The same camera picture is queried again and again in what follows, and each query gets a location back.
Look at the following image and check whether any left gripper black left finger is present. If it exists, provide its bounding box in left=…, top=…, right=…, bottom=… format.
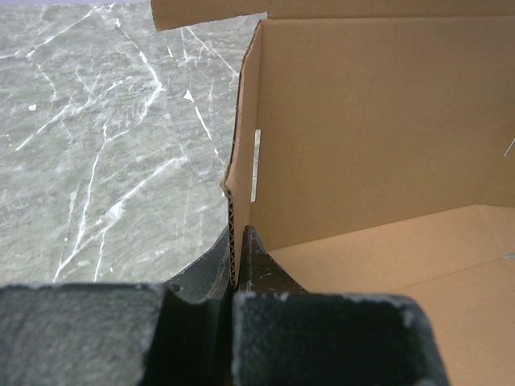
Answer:
left=1, top=232, right=230, bottom=385

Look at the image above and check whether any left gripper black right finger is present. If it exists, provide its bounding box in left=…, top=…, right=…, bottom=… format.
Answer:
left=231, top=226, right=448, bottom=385

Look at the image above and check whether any brown cardboard box sheet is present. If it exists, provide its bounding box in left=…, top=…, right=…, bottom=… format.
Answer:
left=151, top=1, right=514, bottom=385

